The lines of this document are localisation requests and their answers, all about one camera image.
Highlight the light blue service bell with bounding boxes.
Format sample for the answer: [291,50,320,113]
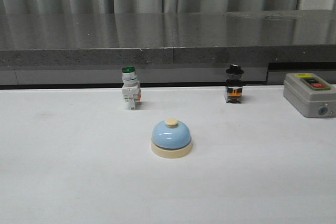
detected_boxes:
[151,118,193,158]

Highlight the green push button switch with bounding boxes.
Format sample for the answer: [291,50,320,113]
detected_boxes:
[122,66,141,110]

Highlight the grey on off switch box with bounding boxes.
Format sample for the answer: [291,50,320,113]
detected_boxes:
[283,73,335,118]

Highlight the grey stone counter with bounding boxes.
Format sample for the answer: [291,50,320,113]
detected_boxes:
[1,10,335,87]

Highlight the black rotary selector switch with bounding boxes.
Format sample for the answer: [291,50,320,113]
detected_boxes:
[224,64,244,103]

